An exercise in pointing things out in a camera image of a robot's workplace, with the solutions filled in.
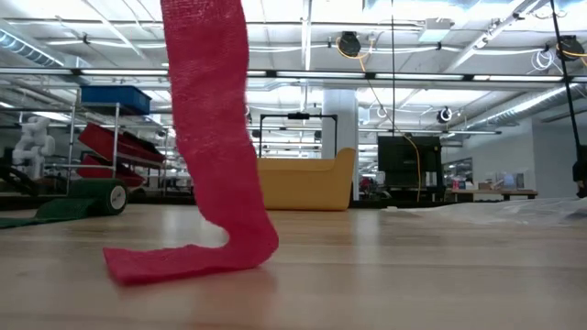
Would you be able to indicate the red elastic bandage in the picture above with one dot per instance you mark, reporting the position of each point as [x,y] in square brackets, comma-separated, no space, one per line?
[215,137]

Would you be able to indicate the green elastic bandage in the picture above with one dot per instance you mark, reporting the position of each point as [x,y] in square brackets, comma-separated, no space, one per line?
[96,194]

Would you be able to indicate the yellow plastic bin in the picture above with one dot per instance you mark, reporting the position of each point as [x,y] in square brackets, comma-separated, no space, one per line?
[307,183]

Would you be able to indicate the black monitor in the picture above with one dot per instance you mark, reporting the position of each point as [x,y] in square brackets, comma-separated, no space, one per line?
[403,160]

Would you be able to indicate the thin black vertical pole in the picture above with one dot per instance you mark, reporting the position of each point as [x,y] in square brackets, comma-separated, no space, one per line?
[393,69]

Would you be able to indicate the metal shelf rack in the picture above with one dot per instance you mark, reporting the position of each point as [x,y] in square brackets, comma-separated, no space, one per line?
[116,119]

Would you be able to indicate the red storage bin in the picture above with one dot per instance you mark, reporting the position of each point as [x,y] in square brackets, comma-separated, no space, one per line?
[105,139]
[96,170]

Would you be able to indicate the blue storage bin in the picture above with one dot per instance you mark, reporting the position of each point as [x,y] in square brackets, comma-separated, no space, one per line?
[114,98]

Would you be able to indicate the white ceiling box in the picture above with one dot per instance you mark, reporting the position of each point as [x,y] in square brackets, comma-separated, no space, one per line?
[435,29]

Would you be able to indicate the wooden background table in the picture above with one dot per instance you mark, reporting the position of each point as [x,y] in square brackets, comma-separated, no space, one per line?
[490,192]

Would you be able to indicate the clear plastic bag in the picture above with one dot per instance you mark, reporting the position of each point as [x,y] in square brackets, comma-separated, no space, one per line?
[504,212]

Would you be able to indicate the white robot figure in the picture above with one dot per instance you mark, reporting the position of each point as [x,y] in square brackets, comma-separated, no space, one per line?
[32,146]

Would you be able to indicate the thin black slanted pole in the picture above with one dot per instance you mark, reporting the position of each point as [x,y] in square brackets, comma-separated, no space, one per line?
[566,87]

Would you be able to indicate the black camera gantry frame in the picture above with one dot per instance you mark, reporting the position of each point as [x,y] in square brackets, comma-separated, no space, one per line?
[298,116]

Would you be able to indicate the suspended light rail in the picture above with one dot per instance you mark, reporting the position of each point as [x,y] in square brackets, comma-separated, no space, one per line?
[321,74]

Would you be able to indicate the silver air duct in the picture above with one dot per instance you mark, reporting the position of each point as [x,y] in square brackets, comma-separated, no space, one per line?
[527,106]
[27,48]

